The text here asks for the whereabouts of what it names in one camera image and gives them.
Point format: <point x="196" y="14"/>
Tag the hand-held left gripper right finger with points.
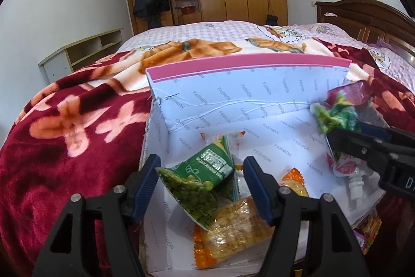
<point x="257" y="191"/>

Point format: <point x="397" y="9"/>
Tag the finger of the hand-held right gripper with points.
<point x="389" y="134"/>
<point x="356" y="145"/>

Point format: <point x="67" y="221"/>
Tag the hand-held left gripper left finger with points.
<point x="146" y="191"/>

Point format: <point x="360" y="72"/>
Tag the green pea packet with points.
<point x="334" y="119"/>
<point x="191" y="189"/>

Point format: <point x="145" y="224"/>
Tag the pink cardboard box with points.
<point x="275" y="101"/>

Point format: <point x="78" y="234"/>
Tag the orange snack packet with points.
<point x="233" y="228"/>
<point x="293" y="183"/>

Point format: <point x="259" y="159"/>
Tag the small colourful candy packet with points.
<point x="238" y="135"/>

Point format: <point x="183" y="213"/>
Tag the purple cloth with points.
<point x="382" y="45"/>

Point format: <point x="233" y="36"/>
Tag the red floral blanket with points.
<point x="64" y="150"/>

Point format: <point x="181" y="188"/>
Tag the dark wooden headboard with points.
<point x="363" y="20"/>

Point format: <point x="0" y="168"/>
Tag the small black bag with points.
<point x="271" y="20"/>

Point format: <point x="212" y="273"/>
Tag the low beige shelf unit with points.
<point x="55" y="66"/>

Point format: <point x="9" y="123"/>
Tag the pink checked bedsheet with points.
<point x="210" y="28"/>

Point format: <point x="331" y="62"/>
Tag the red box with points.
<point x="187" y="9"/>

